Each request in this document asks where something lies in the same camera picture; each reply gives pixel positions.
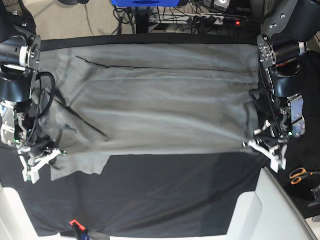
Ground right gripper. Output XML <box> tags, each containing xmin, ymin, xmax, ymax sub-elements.
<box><xmin>0</xmin><ymin>100</ymin><xmax>67</xmax><ymax>184</ymax></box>

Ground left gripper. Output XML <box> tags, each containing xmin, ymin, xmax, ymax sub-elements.
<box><xmin>242</xmin><ymin>93</ymin><xmax>306</xmax><ymax>173</ymax></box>

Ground grey T-shirt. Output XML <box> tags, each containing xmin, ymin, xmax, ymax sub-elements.
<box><xmin>39</xmin><ymin>44</ymin><xmax>259</xmax><ymax>181</ymax></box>

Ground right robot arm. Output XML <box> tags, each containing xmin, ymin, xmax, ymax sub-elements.
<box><xmin>0</xmin><ymin>0</ymin><xmax>66</xmax><ymax>184</ymax></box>

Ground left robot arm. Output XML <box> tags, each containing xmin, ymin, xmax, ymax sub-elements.
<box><xmin>243</xmin><ymin>0</ymin><xmax>320</xmax><ymax>173</ymax></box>

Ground white base block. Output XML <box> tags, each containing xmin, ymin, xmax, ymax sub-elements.
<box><xmin>226</xmin><ymin>167</ymin><xmax>317</xmax><ymax>240</ymax></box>
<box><xmin>0</xmin><ymin>184</ymin><xmax>40</xmax><ymax>240</ymax></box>

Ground black crumpled object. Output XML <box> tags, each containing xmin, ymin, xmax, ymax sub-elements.
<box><xmin>308</xmin><ymin>185</ymin><xmax>320</xmax><ymax>208</ymax></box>

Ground red blue front clamp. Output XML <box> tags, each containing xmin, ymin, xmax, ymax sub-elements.
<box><xmin>69</xmin><ymin>219</ymin><xmax>91</xmax><ymax>240</ymax></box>

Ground black table cloth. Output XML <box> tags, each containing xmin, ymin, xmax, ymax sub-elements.
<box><xmin>0</xmin><ymin>35</ymin><xmax>270</xmax><ymax>239</ymax></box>

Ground white power strip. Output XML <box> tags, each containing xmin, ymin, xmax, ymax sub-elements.
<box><xmin>153</xmin><ymin>13</ymin><xmax>249</xmax><ymax>27</ymax></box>

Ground orange handled scissors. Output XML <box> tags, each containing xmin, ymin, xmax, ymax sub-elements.
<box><xmin>289</xmin><ymin>167</ymin><xmax>320</xmax><ymax>185</ymax></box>

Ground blue plastic mount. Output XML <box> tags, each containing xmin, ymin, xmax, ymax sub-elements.
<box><xmin>110</xmin><ymin>0</ymin><xmax>180</xmax><ymax>8</ymax></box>

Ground black table leg post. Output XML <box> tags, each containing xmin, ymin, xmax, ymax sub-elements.
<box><xmin>133</xmin><ymin>6</ymin><xmax>154</xmax><ymax>34</ymax></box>

